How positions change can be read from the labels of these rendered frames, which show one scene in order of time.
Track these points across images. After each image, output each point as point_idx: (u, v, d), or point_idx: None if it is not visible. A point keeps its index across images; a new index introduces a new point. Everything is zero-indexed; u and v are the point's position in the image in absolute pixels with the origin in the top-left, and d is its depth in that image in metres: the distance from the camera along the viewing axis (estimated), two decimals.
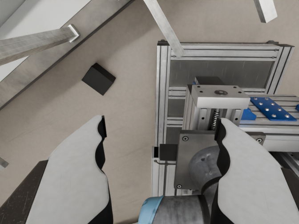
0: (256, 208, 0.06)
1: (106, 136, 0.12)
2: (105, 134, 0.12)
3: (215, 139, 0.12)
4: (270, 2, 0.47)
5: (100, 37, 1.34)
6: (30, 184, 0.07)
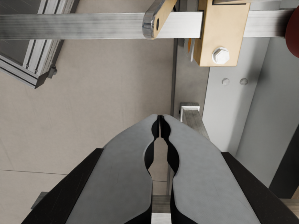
0: (209, 198, 0.06)
1: (158, 136, 0.12)
2: (158, 134, 0.12)
3: (162, 136, 0.12)
4: (21, 34, 0.24)
5: None
6: (86, 167, 0.08)
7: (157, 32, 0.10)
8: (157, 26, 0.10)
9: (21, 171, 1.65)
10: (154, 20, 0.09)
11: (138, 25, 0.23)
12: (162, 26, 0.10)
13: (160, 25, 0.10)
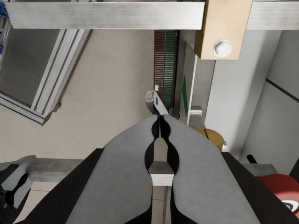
0: (209, 198, 0.06)
1: (158, 137, 0.12)
2: (158, 134, 0.12)
3: (162, 136, 0.12)
4: (53, 179, 0.32)
5: None
6: (86, 167, 0.08)
7: (156, 106, 0.13)
8: (156, 105, 0.13)
9: None
10: (154, 92, 0.12)
11: None
12: (159, 112, 0.13)
13: (159, 109, 0.13)
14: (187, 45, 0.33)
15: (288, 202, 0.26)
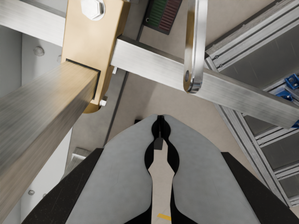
0: (209, 198, 0.06)
1: (158, 136, 0.12)
2: (158, 134, 0.12)
3: (162, 136, 0.12)
4: None
5: (124, 93, 1.12)
6: (86, 167, 0.08)
7: (190, 74, 0.09)
8: (190, 70, 0.09)
9: None
10: (183, 88, 0.10)
11: None
12: (191, 54, 0.09)
13: (190, 61, 0.09)
14: (137, 2, 0.26)
15: None
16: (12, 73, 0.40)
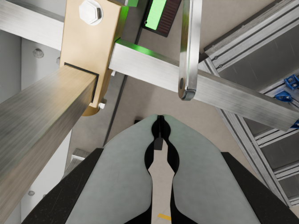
0: (209, 198, 0.06)
1: (158, 136, 0.12)
2: (158, 134, 0.12)
3: (162, 136, 0.12)
4: None
5: (123, 94, 1.12)
6: (86, 167, 0.08)
7: (184, 82, 0.09)
8: (184, 78, 0.09)
9: None
10: (178, 95, 0.10)
11: None
12: (185, 62, 0.09)
13: (184, 69, 0.09)
14: (135, 5, 0.26)
15: None
16: (11, 74, 0.40)
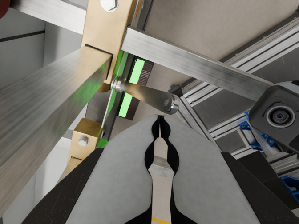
0: (209, 198, 0.06)
1: (158, 136, 0.12)
2: (158, 134, 0.12)
3: (162, 136, 0.12)
4: (254, 83, 0.26)
5: (117, 116, 1.32)
6: (86, 167, 0.08)
7: (168, 96, 0.12)
8: (166, 99, 0.12)
9: None
10: (167, 110, 0.12)
11: (150, 50, 0.24)
12: (163, 94, 0.13)
13: (163, 96, 0.13)
14: (111, 109, 0.45)
15: None
16: None
